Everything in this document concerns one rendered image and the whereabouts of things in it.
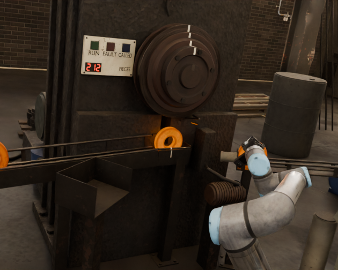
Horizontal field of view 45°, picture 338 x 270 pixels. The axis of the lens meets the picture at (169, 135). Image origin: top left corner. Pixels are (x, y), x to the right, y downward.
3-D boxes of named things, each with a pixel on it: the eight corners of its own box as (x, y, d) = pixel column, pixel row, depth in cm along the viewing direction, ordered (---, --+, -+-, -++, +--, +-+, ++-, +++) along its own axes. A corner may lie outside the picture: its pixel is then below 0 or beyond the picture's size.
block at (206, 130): (189, 165, 240) (195, 126, 233) (200, 164, 244) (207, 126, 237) (198, 172, 231) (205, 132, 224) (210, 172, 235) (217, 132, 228)
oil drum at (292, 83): (248, 142, 501) (263, 69, 476) (285, 140, 530) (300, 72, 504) (282, 160, 452) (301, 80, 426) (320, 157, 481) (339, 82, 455)
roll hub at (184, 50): (157, 101, 201) (164, 43, 192) (205, 102, 214) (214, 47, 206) (162, 104, 196) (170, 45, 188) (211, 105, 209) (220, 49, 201)
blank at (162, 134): (152, 132, 216) (154, 133, 213) (177, 122, 222) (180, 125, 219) (156, 157, 223) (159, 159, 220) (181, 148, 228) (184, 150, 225)
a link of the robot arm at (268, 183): (285, 198, 179) (275, 173, 176) (259, 203, 184) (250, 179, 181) (286, 188, 187) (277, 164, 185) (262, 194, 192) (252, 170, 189)
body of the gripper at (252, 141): (264, 143, 204) (267, 150, 192) (252, 156, 206) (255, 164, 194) (251, 134, 203) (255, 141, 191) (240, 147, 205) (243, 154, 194)
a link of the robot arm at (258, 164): (252, 180, 179) (245, 160, 177) (249, 171, 191) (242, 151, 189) (273, 173, 177) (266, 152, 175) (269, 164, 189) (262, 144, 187)
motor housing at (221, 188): (190, 261, 246) (204, 178, 231) (220, 254, 257) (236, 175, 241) (201, 274, 236) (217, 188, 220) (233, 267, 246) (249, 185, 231)
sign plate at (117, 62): (80, 73, 198) (83, 35, 193) (130, 75, 210) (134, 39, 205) (82, 74, 196) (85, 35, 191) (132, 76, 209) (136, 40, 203)
